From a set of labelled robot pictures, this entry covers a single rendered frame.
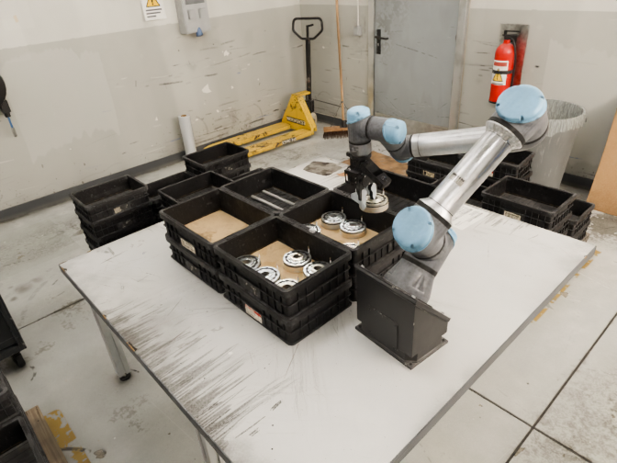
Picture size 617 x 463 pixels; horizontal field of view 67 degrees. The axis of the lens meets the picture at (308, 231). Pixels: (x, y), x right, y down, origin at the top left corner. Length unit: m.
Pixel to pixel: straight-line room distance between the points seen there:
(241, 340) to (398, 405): 0.55
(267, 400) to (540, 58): 3.58
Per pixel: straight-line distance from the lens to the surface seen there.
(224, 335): 1.64
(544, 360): 2.65
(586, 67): 4.23
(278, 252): 1.77
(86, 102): 4.73
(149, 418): 2.43
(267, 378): 1.48
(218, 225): 2.01
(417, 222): 1.28
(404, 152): 1.58
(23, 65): 4.56
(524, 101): 1.36
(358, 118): 1.52
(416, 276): 1.40
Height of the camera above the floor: 1.78
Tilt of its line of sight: 30 degrees down
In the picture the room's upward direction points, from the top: 4 degrees counter-clockwise
